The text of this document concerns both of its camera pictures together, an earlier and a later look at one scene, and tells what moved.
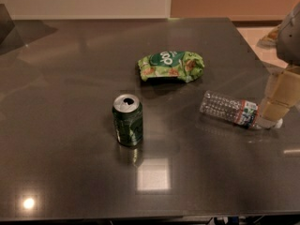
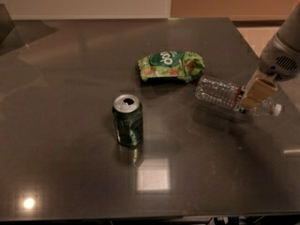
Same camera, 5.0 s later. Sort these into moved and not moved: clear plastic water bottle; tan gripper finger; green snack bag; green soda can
Moved: clear plastic water bottle; tan gripper finger
Not moved: green snack bag; green soda can
